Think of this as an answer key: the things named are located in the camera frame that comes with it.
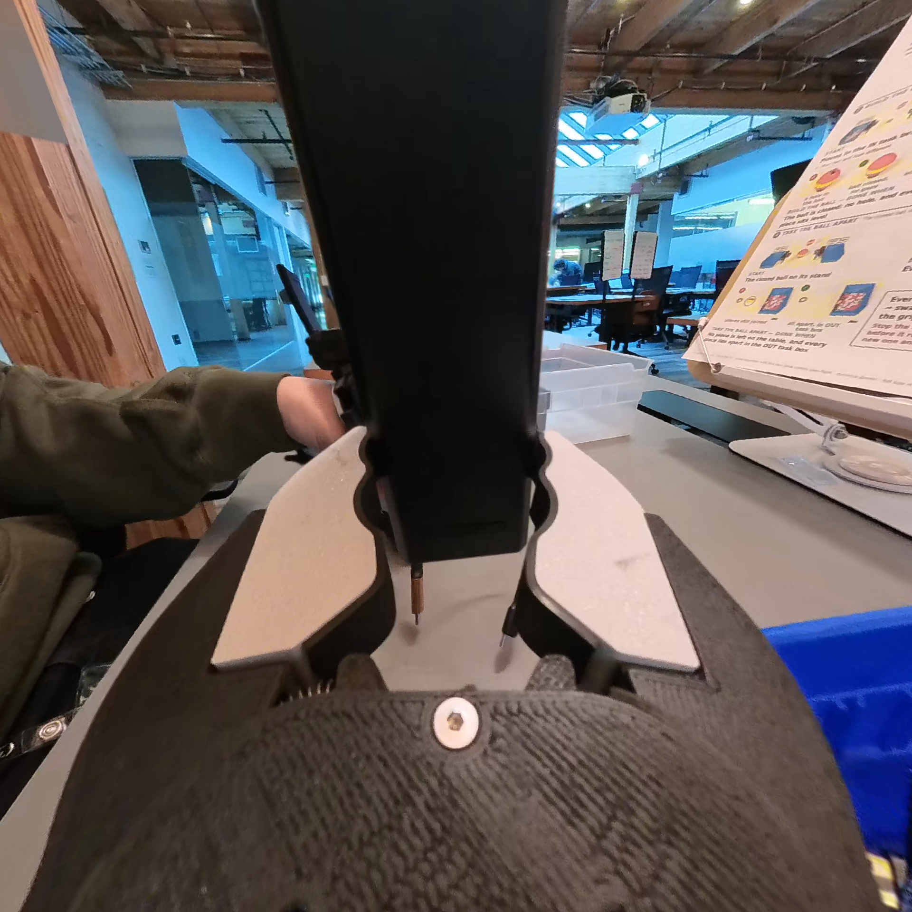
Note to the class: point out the instruction board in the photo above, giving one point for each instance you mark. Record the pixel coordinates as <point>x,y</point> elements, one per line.
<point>805,214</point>

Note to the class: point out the white board stand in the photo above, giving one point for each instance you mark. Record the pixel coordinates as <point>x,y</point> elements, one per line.
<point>819,470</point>

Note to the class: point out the clear plastic bin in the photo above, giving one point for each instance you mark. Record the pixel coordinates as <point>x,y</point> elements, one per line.
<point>591,392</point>

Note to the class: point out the person's left hand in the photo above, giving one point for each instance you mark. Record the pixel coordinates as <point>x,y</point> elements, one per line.
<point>310,413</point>

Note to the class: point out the black multi-port hub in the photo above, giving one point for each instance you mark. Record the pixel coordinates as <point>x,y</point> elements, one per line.
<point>427,285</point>

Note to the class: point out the black flat tray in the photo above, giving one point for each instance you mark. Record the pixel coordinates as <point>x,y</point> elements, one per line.
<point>705,417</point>

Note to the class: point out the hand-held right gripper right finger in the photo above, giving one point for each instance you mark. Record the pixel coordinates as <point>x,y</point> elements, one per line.
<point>605,563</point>

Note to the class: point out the black wall screen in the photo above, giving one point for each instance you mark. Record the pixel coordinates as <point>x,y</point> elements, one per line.
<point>789,182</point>

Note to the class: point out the black office chair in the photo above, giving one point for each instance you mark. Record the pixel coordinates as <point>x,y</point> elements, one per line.
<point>634,313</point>

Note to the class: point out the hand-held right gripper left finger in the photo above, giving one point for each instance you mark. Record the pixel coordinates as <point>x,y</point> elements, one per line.
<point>306,563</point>

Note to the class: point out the person's left forearm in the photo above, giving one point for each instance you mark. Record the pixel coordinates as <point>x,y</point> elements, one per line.
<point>142,442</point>

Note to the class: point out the white standing board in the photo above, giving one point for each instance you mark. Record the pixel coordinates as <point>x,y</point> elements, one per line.
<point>613,253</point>
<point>644,254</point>

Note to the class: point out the grey desk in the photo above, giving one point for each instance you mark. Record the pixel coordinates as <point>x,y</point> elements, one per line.
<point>712,513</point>

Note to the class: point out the large blue plastic bin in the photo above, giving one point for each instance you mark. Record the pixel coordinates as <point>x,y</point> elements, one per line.
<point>855,712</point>

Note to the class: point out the ceiling projector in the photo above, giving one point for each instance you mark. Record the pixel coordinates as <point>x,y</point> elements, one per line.
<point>620,105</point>

